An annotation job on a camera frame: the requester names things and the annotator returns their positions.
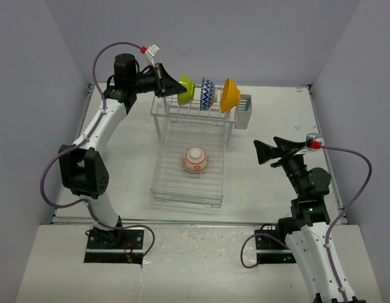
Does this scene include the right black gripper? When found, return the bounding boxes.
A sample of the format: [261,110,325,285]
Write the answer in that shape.
[254,136,307,197]

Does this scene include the orange white upturned bowl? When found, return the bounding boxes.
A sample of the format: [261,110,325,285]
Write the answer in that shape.
[182,146,210,173]

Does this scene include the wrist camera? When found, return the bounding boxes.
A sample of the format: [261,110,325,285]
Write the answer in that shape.
[305,133,324,150]
[146,44,160,57]

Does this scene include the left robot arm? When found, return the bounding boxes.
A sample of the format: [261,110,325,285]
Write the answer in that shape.
[59,54,187,248]

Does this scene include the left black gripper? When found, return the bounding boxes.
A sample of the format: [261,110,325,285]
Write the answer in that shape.
[130,62,186,98]

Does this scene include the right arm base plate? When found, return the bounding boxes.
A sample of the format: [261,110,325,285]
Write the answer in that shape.
[255,236,296,264]

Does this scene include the grey cutlery holder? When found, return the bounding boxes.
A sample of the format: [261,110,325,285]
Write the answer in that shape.
[234,94,252,129]

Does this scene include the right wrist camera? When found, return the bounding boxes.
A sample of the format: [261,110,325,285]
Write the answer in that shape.
[305,133,324,150]

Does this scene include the blue zigzag patterned bowl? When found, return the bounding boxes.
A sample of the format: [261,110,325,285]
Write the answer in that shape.
[200,78,215,110]

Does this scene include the yellow plastic bowl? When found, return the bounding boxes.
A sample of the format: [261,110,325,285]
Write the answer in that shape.
[220,78,241,113]

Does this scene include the white wire dish rack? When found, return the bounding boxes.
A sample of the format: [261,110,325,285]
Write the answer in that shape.
[151,88,239,208]

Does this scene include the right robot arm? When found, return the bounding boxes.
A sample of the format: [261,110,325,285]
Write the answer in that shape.
[254,133,359,302]

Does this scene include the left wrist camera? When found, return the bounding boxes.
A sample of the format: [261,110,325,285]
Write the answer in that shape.
[146,44,160,57]

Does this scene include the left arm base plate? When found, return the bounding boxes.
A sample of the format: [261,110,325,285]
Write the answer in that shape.
[84,228,144,265]

